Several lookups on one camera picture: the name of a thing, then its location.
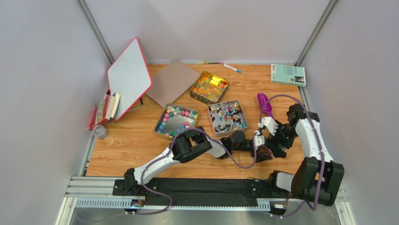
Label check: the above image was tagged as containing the purple plastic scoop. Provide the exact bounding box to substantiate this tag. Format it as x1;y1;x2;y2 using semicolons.
257;93;275;120

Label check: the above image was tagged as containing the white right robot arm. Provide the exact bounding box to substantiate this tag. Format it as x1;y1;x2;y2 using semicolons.
258;103;345;206

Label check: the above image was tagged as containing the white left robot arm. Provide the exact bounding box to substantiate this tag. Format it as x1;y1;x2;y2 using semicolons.
124;127;273;195

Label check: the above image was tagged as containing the gold tin of gummy candies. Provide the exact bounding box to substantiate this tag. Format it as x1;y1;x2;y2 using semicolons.
189;71;229;105

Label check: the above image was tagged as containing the gold tin of star candies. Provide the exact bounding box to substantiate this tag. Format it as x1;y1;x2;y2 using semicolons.
154;103;199;141

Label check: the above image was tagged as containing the pink tin of lollipops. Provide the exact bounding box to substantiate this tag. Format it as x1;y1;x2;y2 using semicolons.
208;100;249;138

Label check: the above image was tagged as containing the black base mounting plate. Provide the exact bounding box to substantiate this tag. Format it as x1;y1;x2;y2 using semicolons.
112;178;288;207

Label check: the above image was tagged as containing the teal book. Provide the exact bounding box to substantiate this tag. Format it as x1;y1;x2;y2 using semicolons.
270;64;306;87

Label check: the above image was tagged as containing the white blue marker pen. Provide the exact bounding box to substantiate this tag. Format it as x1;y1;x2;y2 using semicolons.
223;64;242;73

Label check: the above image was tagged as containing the yellow pink pen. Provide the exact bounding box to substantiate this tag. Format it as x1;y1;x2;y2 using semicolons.
198;61;228;65

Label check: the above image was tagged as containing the brown cardboard sheet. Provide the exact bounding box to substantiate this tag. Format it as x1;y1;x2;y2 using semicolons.
146;60;200;107

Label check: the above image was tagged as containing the white board with red rim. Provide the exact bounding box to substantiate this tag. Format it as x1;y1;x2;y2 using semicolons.
107;38;153;121

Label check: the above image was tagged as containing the stack of books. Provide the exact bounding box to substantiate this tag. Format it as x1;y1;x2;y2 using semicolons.
89;92;121;130

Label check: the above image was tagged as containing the small clear cup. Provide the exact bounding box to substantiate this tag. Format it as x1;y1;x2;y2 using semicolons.
92;125;109;140

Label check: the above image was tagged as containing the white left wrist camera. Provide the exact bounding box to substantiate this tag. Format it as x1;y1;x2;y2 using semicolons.
252;130;265;149

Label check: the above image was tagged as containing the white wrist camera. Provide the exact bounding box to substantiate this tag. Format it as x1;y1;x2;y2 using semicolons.
258;117;279;135
252;130;265;149

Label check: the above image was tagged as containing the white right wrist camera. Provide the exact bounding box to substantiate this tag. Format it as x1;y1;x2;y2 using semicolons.
258;117;279;135

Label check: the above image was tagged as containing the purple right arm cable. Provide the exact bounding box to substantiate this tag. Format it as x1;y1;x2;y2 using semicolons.
259;94;326;218

